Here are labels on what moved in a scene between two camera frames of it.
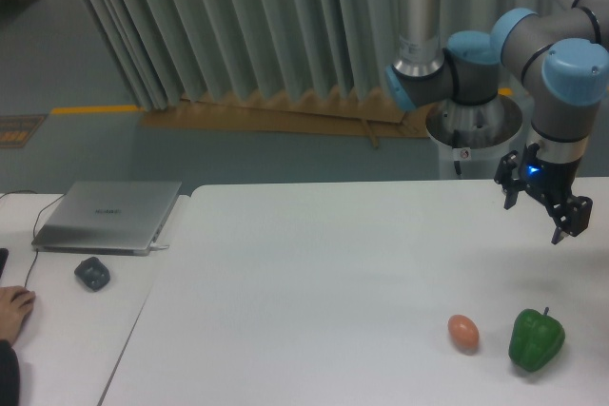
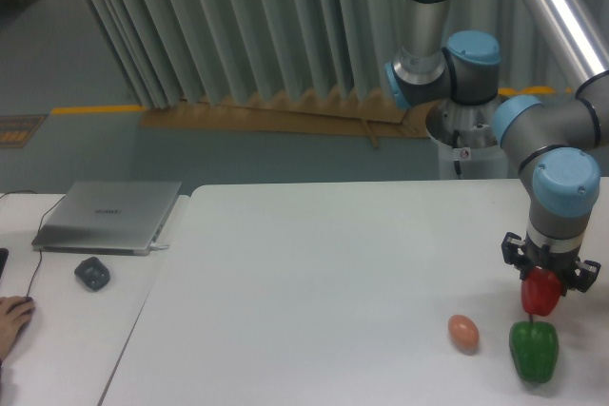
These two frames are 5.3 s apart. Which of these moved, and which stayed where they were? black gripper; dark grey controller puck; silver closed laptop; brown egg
Moved: black gripper
Stayed: silver closed laptop; dark grey controller puck; brown egg
